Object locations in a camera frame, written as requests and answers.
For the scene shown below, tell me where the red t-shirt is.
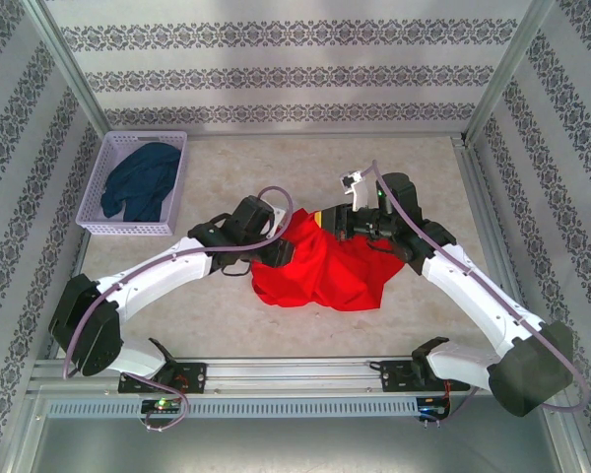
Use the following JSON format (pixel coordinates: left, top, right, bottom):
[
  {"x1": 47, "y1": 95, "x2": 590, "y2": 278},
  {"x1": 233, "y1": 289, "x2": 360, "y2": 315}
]
[{"x1": 250, "y1": 207, "x2": 405, "y2": 312}]

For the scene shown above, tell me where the dark blue cloth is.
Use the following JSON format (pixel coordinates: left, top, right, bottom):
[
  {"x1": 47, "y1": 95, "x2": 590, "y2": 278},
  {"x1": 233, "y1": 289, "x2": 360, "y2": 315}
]
[{"x1": 99, "y1": 142, "x2": 182, "y2": 223}]

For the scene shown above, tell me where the lavender perforated plastic basket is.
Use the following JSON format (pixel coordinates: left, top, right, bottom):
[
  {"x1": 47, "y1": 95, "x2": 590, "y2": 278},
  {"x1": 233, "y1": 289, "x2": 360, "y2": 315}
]
[{"x1": 75, "y1": 130, "x2": 191, "y2": 237}]

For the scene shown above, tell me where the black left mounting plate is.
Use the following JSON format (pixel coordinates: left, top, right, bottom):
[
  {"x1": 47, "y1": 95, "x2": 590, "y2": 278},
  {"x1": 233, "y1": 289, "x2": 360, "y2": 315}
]
[{"x1": 117, "y1": 361, "x2": 209, "y2": 395}]

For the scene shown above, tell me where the black mounting plate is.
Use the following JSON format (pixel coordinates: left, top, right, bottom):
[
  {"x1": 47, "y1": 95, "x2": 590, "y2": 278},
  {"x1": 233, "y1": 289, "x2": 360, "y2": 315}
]
[
  {"x1": 117, "y1": 361, "x2": 209, "y2": 395},
  {"x1": 379, "y1": 359, "x2": 469, "y2": 394}
]

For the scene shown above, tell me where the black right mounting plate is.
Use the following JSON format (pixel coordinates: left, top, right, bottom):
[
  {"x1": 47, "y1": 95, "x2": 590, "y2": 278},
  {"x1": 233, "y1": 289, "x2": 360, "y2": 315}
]
[{"x1": 379, "y1": 359, "x2": 469, "y2": 394}]

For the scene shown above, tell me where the left circuit board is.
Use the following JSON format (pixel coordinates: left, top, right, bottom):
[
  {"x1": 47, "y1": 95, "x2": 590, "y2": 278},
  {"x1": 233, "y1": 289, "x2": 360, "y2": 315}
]
[{"x1": 140, "y1": 397, "x2": 183, "y2": 415}]

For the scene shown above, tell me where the circuit board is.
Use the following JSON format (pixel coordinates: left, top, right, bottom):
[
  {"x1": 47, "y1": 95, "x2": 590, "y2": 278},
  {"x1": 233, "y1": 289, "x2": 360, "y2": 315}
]
[
  {"x1": 416, "y1": 395, "x2": 452, "y2": 425},
  {"x1": 140, "y1": 397, "x2": 183, "y2": 415}
]

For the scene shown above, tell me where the right circuit board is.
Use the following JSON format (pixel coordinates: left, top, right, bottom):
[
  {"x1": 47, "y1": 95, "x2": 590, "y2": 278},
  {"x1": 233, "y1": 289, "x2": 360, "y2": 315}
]
[{"x1": 416, "y1": 395, "x2": 452, "y2": 425}]

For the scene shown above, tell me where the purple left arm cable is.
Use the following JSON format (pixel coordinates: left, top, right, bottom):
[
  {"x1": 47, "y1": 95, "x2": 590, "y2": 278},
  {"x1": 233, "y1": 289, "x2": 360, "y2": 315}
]
[{"x1": 61, "y1": 185, "x2": 296, "y2": 435}]

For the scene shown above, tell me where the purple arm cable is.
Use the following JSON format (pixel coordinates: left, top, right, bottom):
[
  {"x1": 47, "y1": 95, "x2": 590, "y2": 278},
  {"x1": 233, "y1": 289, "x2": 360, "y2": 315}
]
[
  {"x1": 61, "y1": 185, "x2": 296, "y2": 435},
  {"x1": 368, "y1": 160, "x2": 591, "y2": 425}
]

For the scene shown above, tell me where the aluminium back rail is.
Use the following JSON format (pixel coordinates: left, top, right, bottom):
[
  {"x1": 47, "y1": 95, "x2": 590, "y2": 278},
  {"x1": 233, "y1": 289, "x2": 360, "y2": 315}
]
[{"x1": 189, "y1": 130, "x2": 467, "y2": 143}]

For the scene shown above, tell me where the aluminium side rail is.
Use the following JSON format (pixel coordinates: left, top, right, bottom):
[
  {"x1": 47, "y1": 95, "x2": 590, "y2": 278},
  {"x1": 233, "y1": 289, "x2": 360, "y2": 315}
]
[{"x1": 450, "y1": 135, "x2": 541, "y2": 356}]

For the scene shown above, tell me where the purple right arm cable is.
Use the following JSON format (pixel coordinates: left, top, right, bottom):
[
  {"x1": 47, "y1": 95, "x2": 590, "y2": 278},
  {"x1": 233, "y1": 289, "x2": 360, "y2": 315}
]
[{"x1": 368, "y1": 160, "x2": 591, "y2": 425}]

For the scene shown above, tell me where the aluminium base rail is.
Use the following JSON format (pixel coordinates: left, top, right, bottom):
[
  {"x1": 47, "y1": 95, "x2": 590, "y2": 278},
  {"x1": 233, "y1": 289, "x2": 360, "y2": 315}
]
[{"x1": 28, "y1": 358, "x2": 558, "y2": 396}]

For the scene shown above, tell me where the aluminium frame post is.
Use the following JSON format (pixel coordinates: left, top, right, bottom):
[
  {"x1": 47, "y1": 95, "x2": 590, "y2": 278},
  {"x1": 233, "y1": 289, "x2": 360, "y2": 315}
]
[
  {"x1": 465, "y1": 0, "x2": 558, "y2": 144},
  {"x1": 24, "y1": 0, "x2": 107, "y2": 144}
]

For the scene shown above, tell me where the grey slotted cable duct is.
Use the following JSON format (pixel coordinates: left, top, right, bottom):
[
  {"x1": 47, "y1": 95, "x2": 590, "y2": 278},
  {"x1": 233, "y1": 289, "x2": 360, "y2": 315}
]
[{"x1": 45, "y1": 396, "x2": 452, "y2": 421}]

